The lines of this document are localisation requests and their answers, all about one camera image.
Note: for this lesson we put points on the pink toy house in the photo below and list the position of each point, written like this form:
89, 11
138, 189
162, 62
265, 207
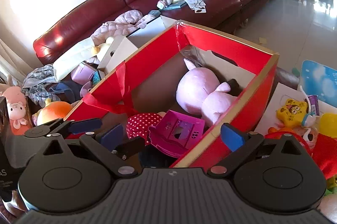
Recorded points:
176, 133

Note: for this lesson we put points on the pink pig-suit bear plush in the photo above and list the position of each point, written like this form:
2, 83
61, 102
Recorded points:
200, 92

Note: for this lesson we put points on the white cardboard box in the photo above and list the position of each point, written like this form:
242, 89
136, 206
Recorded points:
85, 59

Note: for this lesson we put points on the red cardboard box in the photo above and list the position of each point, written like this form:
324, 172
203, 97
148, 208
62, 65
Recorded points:
146, 82

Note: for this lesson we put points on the blue play mat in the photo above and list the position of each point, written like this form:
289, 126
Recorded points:
320, 80

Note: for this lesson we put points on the yellow SpongeBob plush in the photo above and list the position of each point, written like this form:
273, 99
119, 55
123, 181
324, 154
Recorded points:
292, 113

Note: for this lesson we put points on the orange potato head toy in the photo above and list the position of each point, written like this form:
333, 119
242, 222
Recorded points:
272, 130

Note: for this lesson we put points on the pink pig plush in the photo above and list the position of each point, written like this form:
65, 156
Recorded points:
17, 110

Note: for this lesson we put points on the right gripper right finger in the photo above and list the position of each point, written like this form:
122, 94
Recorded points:
242, 147

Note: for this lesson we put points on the orange round plush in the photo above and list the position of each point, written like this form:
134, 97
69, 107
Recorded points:
52, 110

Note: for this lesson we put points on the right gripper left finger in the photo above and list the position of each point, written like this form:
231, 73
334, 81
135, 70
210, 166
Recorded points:
101, 145

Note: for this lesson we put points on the red bow ribbon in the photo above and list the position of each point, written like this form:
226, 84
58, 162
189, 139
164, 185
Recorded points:
323, 151

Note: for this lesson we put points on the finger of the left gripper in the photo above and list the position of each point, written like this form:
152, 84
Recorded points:
130, 148
69, 128

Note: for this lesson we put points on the Minnie plush polka-dot dress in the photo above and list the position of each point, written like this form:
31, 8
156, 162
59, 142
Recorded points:
138, 125

